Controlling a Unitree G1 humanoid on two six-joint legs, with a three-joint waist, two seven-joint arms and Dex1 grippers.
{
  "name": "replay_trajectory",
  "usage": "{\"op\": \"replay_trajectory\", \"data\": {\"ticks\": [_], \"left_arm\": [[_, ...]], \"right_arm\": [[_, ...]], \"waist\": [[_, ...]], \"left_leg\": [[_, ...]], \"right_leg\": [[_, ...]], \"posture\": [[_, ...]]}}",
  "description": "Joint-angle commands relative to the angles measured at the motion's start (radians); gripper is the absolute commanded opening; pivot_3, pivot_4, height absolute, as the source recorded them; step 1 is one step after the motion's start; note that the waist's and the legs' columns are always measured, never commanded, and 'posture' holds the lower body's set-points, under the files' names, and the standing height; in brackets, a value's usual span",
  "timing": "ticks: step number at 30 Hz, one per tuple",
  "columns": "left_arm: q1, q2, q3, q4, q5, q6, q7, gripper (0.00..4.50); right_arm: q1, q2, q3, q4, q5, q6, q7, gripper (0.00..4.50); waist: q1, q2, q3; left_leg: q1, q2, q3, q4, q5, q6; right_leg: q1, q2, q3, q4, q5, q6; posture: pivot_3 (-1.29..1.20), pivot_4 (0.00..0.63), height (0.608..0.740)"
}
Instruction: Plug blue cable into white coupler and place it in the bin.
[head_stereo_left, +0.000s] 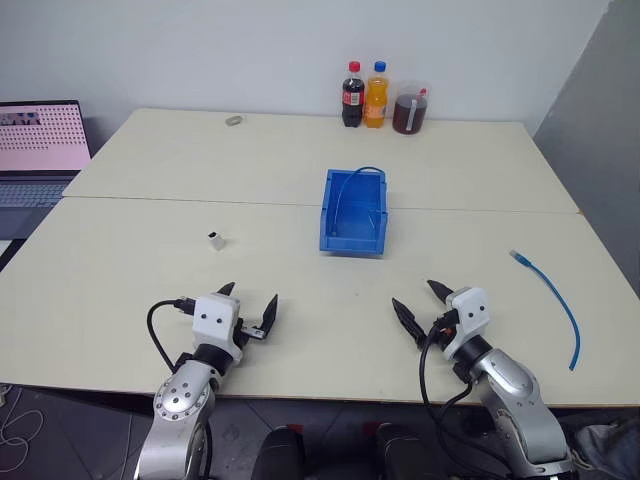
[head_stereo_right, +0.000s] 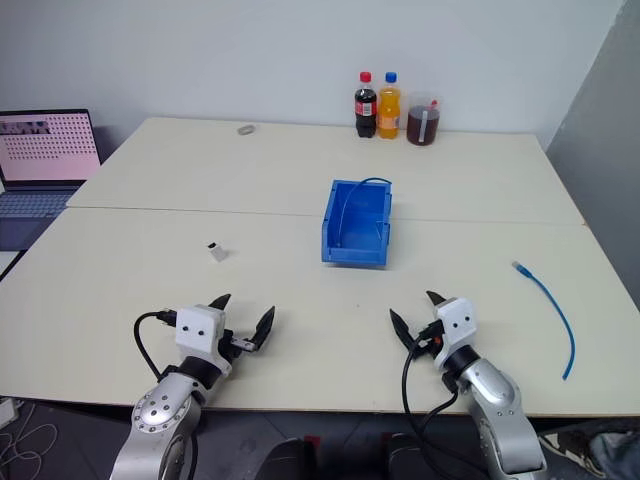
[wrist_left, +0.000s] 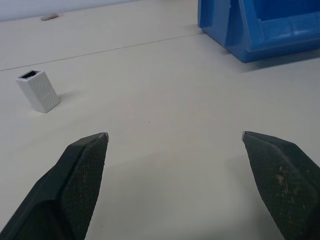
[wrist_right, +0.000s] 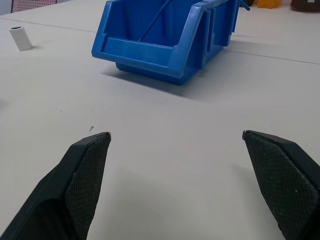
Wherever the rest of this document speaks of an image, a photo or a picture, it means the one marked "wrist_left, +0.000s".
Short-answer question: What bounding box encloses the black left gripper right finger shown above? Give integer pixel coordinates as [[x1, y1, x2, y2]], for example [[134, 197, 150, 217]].
[[241, 130, 320, 240]]

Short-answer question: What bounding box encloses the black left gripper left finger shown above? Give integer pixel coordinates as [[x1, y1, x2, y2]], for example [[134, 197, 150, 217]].
[[0, 132, 110, 240]]

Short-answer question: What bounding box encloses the white rectangular coupler block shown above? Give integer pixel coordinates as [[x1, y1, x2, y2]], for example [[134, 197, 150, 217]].
[[15, 69, 62, 114]]

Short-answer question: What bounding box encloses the blue plastic storage bin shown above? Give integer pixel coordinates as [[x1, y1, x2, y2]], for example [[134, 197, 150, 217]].
[[197, 0, 320, 63]]

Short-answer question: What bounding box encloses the small brown debris piece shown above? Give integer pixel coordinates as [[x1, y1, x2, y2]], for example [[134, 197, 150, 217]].
[[40, 13, 60, 21]]

